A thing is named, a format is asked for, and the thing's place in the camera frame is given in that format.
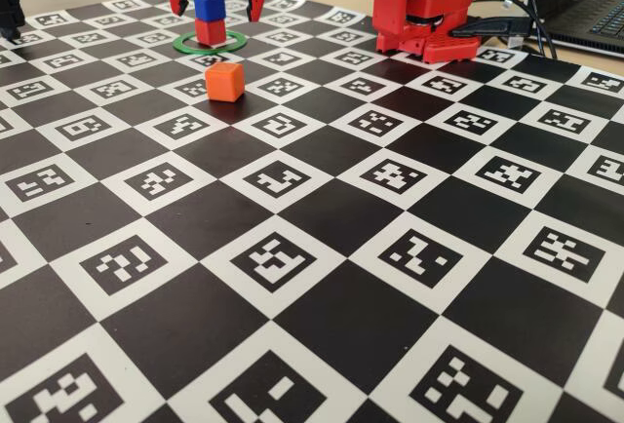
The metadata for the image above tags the black white marker checkerboard mat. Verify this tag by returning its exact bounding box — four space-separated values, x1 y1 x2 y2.
0 0 624 423

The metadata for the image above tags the orange cube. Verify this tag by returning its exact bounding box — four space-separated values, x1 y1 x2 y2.
204 61 245 102

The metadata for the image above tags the thick black plug cable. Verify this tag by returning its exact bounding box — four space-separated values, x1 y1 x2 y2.
450 16 560 59

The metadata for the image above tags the green ring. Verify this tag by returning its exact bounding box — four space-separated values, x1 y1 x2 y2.
172 28 248 56

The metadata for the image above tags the blue cube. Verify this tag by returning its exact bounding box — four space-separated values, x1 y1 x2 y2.
193 0 226 23

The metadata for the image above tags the red cube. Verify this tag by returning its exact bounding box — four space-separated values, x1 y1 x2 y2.
194 17 228 46

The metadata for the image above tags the black clamp stand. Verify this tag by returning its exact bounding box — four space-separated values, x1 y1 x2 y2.
0 0 26 45

